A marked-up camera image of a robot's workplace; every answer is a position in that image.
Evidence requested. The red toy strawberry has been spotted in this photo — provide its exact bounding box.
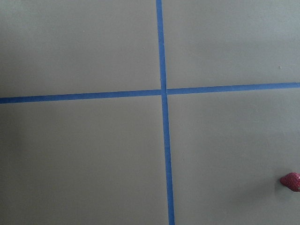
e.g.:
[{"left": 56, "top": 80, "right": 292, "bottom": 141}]
[{"left": 279, "top": 172, "right": 300, "bottom": 192}]

